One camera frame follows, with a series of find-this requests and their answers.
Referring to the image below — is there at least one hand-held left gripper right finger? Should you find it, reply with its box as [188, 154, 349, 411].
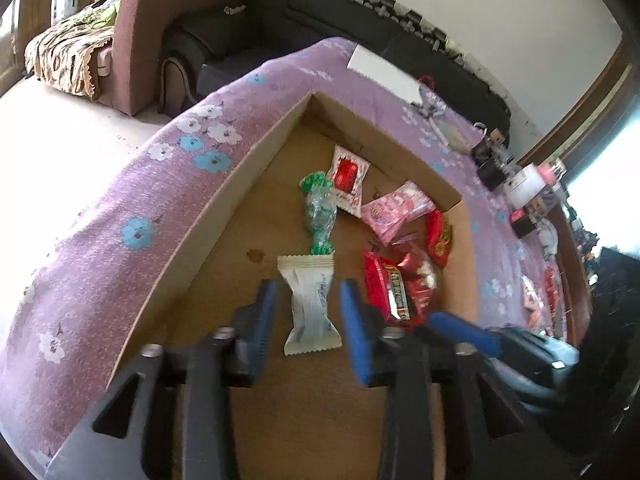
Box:
[339, 279, 567, 480]

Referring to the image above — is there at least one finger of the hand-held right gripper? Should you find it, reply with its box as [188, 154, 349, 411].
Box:
[429, 311, 502, 357]

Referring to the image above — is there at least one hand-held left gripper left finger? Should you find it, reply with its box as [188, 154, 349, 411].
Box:
[50, 279, 280, 480]

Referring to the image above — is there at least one cream white snack packet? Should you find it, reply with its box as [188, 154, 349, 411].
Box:
[277, 254, 344, 357]

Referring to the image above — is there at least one dark red gold label packet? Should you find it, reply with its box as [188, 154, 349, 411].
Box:
[363, 248, 432, 334]

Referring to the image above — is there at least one small red cartoon face packet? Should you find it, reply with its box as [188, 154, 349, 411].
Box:
[399, 249, 439, 307]

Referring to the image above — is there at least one red packet with girl face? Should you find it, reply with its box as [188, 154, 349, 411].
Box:
[425, 209, 454, 269]

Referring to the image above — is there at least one brown cardboard box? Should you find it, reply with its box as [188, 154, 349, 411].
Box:
[59, 91, 474, 480]

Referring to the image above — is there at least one green candy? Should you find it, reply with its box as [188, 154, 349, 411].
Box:
[298, 170, 339, 257]

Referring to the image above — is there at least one pink cartoon snack packet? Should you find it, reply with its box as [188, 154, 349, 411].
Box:
[360, 180, 436, 247]

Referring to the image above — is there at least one white sachet with red square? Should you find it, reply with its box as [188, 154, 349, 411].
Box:
[328, 144, 371, 219]

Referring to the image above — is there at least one long white and red packet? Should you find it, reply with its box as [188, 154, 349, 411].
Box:
[521, 274, 547, 332]

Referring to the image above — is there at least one white cloth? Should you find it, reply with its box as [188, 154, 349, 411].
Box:
[537, 219, 562, 262]

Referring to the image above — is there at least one black cylinder with wooden knob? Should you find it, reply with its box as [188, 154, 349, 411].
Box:
[476, 129, 512, 192]
[509, 204, 542, 239]

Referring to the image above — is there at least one white mug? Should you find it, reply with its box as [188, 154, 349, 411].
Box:
[504, 164, 544, 211]

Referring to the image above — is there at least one pink thermos bottle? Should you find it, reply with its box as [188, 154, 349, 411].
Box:
[537, 159, 569, 192]

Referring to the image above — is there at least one white paper sheet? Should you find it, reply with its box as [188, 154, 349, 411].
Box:
[346, 45, 424, 106]

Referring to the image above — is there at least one black sofa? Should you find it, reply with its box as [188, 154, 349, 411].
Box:
[161, 0, 512, 147]

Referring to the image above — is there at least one patterned brown blanket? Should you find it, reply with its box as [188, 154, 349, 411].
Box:
[24, 2, 122, 99]

